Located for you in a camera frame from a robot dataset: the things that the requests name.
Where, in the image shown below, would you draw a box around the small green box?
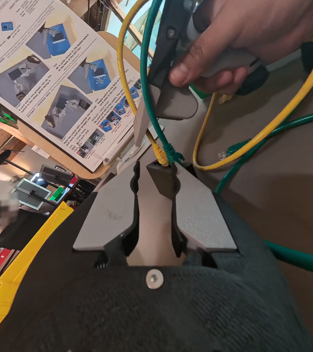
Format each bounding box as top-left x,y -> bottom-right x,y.
49,186 -> 65,201

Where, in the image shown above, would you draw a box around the black network switch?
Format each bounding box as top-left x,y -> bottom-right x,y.
146,161 -> 198,201

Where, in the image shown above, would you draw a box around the black floor lamp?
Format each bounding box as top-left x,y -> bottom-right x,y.
0,150 -> 33,176

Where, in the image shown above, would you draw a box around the white display stand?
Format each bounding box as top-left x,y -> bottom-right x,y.
103,125 -> 165,176

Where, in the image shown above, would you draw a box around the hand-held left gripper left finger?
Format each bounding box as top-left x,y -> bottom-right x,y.
73,161 -> 141,256

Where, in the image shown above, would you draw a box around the yellow ethernet cable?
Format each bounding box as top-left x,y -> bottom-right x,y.
117,0 -> 313,171

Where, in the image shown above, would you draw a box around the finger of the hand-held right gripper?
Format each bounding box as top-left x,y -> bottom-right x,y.
133,83 -> 161,149
155,80 -> 199,121

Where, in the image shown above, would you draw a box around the person's right hand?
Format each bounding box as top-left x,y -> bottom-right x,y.
169,0 -> 313,95

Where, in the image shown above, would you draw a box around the green ethernet cable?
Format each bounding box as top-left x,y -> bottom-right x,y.
141,0 -> 313,277

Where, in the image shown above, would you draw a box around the printed instruction sheet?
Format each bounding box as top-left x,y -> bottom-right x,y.
0,0 -> 144,174

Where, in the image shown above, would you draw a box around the yellow plastic bin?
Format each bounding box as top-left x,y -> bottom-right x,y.
0,201 -> 75,350

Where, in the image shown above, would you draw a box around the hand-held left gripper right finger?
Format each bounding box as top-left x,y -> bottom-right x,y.
172,164 -> 238,257

